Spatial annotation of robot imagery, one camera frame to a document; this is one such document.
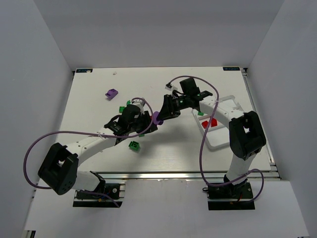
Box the white sorting tray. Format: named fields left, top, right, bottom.
left=191, top=95, right=244, bottom=151

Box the green 2x2 lego front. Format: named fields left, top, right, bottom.
left=128, top=141, right=140, bottom=151

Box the red 2x4 lego brick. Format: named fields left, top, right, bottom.
left=210, top=119, right=218, bottom=127

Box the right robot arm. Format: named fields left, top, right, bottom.
left=157, top=75, right=266, bottom=189

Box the table label sticker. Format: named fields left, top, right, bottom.
left=222, top=66, right=240, bottom=71
left=75, top=68, right=93, bottom=73

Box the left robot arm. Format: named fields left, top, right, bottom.
left=38, top=104, right=158, bottom=195

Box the right table label sticker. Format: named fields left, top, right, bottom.
left=222, top=66, right=240, bottom=71

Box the small red lego brick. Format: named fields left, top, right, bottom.
left=201, top=121, right=209, bottom=128

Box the left table label sticker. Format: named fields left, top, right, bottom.
left=75, top=68, right=93, bottom=73

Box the purple lego brick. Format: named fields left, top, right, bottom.
left=105, top=89, right=118, bottom=101

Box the green 2x2 lego brick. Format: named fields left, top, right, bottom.
left=119, top=106, right=125, bottom=113

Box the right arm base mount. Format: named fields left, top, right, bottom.
left=202, top=182, right=255, bottom=211

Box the purple round lego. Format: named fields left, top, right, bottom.
left=153, top=111, right=163, bottom=125

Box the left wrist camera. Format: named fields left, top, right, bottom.
left=132, top=98, right=145, bottom=114

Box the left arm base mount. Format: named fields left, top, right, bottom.
left=73, top=172, right=123, bottom=208

